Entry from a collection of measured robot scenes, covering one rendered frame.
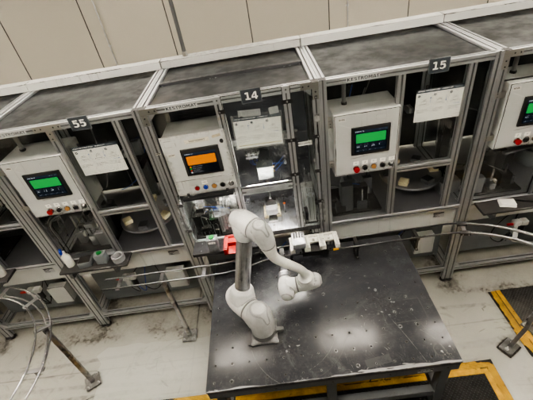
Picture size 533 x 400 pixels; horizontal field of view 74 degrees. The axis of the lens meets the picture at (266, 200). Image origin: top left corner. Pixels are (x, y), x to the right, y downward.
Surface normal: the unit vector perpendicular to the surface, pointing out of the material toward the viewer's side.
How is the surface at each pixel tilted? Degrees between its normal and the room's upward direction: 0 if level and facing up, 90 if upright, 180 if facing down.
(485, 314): 0
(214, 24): 90
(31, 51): 90
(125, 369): 0
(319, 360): 0
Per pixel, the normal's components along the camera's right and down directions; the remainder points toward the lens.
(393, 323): -0.14, -0.79
